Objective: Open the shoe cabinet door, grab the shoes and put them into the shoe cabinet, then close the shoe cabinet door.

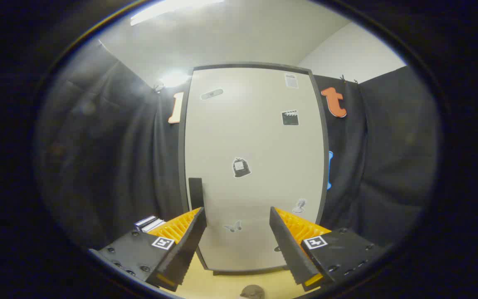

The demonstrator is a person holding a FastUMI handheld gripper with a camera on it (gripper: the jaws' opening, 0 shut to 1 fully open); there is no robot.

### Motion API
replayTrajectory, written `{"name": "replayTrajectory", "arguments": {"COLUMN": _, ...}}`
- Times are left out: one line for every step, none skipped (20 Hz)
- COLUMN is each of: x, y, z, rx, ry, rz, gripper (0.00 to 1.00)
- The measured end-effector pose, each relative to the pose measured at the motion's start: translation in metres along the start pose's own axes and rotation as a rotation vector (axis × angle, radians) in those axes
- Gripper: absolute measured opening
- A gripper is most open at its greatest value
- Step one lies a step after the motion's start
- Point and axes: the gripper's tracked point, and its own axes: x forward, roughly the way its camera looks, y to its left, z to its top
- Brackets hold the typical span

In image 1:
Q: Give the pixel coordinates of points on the black backdrop cloth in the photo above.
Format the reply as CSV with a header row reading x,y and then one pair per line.
x,y
98,166

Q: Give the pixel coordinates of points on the white shoe cabinet door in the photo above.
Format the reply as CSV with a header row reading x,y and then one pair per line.
x,y
255,137

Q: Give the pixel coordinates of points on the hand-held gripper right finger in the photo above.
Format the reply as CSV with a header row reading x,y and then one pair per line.
x,y
291,249

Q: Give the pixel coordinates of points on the grey shoe cabinet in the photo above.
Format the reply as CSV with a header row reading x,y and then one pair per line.
x,y
181,158

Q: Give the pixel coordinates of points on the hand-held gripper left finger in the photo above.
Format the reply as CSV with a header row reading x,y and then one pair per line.
x,y
185,253

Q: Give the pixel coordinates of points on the brown knitted shoe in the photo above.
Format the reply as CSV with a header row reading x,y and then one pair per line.
x,y
252,292

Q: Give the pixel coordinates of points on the stack of small books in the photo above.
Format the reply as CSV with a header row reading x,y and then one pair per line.
x,y
149,223

